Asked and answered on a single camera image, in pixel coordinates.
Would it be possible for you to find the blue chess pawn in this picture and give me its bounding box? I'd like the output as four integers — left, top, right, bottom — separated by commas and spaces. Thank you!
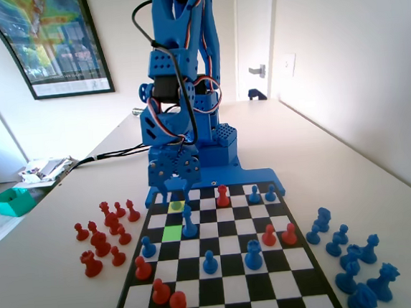
169, 192, 183, 213
324, 234, 345, 258
200, 250, 219, 276
247, 184, 262, 205
263, 183, 278, 203
305, 224, 323, 246
139, 235, 159, 260

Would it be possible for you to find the red chess rook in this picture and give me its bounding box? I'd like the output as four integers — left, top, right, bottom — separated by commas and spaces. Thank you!
214, 183, 232, 208
78, 249, 105, 279

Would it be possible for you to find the blue chess king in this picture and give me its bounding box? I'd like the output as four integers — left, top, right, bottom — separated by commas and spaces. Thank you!
179, 202, 200, 241

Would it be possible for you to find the red chess queen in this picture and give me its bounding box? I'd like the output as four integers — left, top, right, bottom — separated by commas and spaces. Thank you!
98, 200, 113, 222

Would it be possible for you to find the black white chessboard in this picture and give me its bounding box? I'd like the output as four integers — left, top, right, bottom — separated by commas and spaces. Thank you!
93, 175, 349, 308

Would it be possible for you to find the blue table clamp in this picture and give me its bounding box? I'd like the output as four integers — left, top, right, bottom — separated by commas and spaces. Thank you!
247, 87, 269, 102

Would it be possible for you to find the white paper pile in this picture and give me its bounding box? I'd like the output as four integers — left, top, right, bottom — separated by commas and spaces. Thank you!
9, 154, 82, 192

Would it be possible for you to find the white door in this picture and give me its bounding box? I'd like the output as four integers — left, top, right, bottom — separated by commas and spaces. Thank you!
230, 0, 283, 102

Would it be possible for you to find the black framed map poster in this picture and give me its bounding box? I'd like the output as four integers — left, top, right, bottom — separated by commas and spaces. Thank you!
0, 0, 116, 104

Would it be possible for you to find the teal plastic bin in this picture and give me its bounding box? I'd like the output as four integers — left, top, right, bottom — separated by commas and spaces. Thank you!
0, 185, 38, 219

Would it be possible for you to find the red white servo wire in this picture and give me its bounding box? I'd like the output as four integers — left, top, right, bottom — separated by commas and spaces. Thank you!
148, 94, 188, 149

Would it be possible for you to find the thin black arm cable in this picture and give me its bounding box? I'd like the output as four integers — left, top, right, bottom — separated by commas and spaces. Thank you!
131, 0, 200, 149

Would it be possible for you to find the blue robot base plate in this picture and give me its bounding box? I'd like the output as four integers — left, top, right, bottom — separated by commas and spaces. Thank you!
141, 152, 288, 209

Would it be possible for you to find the silver door handle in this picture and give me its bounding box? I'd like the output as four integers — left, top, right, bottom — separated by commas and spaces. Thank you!
247, 63, 268, 80

